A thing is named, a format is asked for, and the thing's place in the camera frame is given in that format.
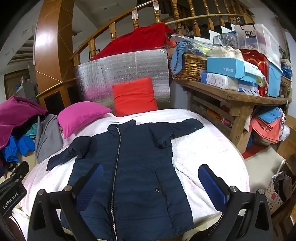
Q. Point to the light blue shoe box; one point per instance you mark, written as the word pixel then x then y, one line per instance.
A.
pixel 224 68

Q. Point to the cream leather sofa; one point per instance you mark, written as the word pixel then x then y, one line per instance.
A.
pixel 29 160

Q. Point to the grey dotted bag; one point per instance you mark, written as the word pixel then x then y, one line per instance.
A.
pixel 225 40

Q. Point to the blue folded towel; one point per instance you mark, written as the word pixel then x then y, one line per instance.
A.
pixel 269 114

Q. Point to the floral paper bag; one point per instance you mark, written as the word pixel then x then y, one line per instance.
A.
pixel 272 197

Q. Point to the pink pillow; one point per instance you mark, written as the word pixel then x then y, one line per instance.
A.
pixel 81 115

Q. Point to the red-orange pillow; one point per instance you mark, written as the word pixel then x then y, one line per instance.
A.
pixel 134 97

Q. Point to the grey garment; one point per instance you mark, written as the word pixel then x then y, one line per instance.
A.
pixel 49 139

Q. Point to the wooden stair railing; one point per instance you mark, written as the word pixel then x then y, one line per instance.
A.
pixel 112 30

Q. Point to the white fleece blanket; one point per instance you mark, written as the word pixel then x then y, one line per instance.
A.
pixel 196 148

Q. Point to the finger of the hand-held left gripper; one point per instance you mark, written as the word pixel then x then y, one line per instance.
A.
pixel 20 169

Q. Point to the blue cloth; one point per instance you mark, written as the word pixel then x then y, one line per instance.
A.
pixel 179 55

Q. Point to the bright blue garment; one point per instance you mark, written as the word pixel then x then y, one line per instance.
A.
pixel 25 146

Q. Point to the teal garment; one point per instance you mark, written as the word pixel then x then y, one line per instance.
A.
pixel 31 132

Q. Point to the red floor mat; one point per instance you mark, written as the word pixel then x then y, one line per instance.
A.
pixel 251 151

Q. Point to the cream knitted cloth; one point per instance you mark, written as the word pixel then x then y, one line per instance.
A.
pixel 225 53

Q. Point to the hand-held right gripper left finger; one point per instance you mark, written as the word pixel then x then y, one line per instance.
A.
pixel 92 183

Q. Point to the red cloth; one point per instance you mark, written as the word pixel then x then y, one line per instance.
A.
pixel 138 39

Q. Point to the small wicker basket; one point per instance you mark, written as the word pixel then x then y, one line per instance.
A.
pixel 286 81

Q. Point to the grey cabinet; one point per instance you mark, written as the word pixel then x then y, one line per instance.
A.
pixel 26 91

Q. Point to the cardboard box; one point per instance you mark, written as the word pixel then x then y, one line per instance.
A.
pixel 288 143

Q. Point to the white patterned package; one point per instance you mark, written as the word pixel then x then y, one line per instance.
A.
pixel 219 81

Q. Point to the stack of coral towels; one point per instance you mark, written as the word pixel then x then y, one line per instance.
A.
pixel 266 129

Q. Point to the large wicker basket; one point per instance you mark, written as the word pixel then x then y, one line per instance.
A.
pixel 189 67

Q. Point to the navy blue padded jacket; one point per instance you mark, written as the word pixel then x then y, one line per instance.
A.
pixel 134 162

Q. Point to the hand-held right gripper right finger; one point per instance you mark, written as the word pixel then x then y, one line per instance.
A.
pixel 210 183

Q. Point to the rough wooden table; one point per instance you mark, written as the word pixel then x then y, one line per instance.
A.
pixel 238 111

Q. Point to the blue plastic bin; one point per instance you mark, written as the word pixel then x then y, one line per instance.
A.
pixel 275 78

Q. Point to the red patterned package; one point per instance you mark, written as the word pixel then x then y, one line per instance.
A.
pixel 256 62

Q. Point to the silver foil mat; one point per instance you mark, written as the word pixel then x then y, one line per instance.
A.
pixel 104 74

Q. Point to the clear plastic storage box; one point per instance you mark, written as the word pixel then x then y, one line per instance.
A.
pixel 259 39

